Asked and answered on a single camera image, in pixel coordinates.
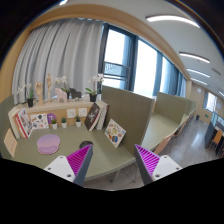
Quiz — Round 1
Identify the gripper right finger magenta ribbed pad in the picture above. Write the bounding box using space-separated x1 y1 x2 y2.
134 145 181 185

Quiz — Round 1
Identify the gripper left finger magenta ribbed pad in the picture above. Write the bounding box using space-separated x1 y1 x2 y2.
44 144 93 186

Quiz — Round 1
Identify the black computer mouse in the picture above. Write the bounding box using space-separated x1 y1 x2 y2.
79 140 93 149

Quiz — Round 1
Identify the purple round mouse pad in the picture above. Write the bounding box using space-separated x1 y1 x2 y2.
37 134 60 155

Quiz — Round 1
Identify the wooden chair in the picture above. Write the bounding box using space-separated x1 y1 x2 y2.
154 134 173 155

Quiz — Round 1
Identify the small potted plant middle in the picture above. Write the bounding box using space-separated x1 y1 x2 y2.
61 117 67 128

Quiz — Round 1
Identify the small potted plant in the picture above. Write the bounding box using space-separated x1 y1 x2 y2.
75 115 82 127
61 117 67 128
51 119 57 129

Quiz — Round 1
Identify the small potted plant left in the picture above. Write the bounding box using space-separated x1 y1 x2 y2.
51 119 57 129

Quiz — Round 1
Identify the small potted plant right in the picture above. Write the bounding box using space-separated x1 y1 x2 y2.
75 115 82 127

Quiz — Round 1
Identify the colourful picture book leaning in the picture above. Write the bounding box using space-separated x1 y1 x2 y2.
105 119 126 148

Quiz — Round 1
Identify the dark cover book leaning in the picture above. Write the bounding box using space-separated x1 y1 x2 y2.
84 103 100 131

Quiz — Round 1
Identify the purple round sign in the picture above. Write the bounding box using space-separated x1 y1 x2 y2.
47 113 56 124

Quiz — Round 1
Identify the wooden shelf unit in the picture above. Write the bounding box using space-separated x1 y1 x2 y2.
15 100 92 125

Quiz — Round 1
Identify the olive desk divider panel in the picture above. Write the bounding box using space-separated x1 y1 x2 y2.
102 86 154 154

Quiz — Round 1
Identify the illustrated card on shelf front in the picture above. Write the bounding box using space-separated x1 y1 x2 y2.
30 113 49 129

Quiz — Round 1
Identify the far olive divider panel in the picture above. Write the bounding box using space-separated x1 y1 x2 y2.
154 92 196 124

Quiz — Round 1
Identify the white book behind dark one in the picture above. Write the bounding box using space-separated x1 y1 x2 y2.
96 100 108 130

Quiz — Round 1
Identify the beige card left edge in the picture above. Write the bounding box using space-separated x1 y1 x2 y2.
4 140 17 156

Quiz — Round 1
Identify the pink animal figure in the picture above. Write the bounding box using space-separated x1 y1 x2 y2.
55 88 67 103

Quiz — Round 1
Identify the dark animal figure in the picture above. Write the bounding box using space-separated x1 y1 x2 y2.
69 88 82 99

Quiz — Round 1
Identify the red white books left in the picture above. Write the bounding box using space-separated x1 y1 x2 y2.
8 106 33 139

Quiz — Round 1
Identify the white orchid black pot left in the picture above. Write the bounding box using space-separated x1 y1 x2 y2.
16 83 34 108

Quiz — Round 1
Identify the white orchid black pot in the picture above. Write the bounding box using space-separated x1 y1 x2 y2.
85 73 104 102
16 83 34 108

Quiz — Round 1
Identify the wooden hand model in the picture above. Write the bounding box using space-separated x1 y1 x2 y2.
35 82 43 106

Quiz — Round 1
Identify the white orchid pot centre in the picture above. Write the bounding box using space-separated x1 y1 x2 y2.
55 76 70 97

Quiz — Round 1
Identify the wooden mannequin figure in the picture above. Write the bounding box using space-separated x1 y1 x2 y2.
46 73 53 102

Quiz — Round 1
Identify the white orchid black pot right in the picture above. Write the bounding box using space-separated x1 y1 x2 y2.
85 73 104 102

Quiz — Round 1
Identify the grey window curtain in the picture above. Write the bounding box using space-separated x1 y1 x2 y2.
12 18 103 104

